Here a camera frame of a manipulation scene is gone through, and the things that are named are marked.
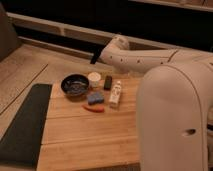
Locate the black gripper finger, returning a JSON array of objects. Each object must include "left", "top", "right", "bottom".
[{"left": 90, "top": 48, "right": 103, "bottom": 64}]

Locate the black eraser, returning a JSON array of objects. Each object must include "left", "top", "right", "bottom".
[{"left": 104, "top": 76, "right": 112, "bottom": 90}]

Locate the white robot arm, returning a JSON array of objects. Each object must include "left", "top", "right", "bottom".
[{"left": 98, "top": 34, "right": 213, "bottom": 171}]

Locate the small white cup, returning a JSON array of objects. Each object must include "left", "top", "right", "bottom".
[{"left": 88, "top": 72, "right": 101, "bottom": 88}]

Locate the dark blue bowl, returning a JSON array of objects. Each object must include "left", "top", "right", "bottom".
[{"left": 61, "top": 74, "right": 89, "bottom": 97}]

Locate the blue sponge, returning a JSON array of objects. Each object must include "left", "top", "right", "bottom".
[{"left": 87, "top": 92, "right": 104, "bottom": 105}]

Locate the white bottle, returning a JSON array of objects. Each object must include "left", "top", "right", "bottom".
[{"left": 109, "top": 81, "right": 122, "bottom": 108}]

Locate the dark floor mat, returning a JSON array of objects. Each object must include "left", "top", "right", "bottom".
[{"left": 0, "top": 84, "right": 52, "bottom": 167}]

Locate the white wall shelf rail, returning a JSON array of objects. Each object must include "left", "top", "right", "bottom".
[{"left": 6, "top": 12, "right": 188, "bottom": 54}]

